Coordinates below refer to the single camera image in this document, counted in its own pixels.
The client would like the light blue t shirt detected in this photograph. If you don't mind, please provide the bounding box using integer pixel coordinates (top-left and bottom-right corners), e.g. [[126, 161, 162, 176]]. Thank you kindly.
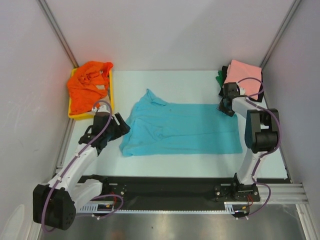
[[119, 89, 243, 157]]

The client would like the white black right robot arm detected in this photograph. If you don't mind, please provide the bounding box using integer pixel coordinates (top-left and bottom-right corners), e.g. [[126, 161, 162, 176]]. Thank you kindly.
[[218, 82, 281, 201]]

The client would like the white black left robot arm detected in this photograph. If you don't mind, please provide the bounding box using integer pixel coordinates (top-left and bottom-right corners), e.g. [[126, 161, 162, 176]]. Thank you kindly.
[[32, 111, 130, 231]]

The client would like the yellow plastic bin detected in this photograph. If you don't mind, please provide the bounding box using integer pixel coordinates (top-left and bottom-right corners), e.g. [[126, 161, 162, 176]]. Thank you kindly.
[[68, 70, 115, 121]]

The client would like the folded green t shirt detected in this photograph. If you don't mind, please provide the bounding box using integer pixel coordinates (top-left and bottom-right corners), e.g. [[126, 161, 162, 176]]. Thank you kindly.
[[215, 70, 225, 88]]

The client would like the beige t shirt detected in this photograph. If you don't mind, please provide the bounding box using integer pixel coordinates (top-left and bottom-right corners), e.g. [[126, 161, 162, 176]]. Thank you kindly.
[[88, 85, 112, 116]]

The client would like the folded black t shirt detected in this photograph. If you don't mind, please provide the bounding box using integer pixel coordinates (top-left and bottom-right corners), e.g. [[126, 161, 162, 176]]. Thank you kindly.
[[217, 64, 265, 103]]

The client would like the folded pink t shirt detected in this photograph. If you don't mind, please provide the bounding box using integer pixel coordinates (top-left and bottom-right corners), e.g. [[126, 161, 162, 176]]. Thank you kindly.
[[224, 59, 262, 96]]

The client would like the orange t shirt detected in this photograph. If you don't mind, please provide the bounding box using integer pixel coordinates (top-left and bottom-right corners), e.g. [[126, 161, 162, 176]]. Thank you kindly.
[[66, 61, 114, 115]]

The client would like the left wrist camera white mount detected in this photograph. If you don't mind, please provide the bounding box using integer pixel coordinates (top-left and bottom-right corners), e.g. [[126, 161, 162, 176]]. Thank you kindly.
[[91, 104, 112, 115]]

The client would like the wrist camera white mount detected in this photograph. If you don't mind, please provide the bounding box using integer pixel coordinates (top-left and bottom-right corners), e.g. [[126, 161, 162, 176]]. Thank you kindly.
[[91, 104, 112, 115], [236, 86, 247, 97]]

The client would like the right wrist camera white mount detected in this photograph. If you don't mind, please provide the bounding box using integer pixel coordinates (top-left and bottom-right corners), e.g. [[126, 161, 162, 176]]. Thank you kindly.
[[236, 86, 247, 97]]

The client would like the black mounting base plate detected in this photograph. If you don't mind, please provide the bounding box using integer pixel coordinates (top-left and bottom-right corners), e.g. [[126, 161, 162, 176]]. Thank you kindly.
[[74, 174, 293, 212]]

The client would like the white slotted cable duct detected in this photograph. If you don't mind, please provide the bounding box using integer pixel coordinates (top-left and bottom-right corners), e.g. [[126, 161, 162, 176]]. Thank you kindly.
[[78, 201, 251, 215]]

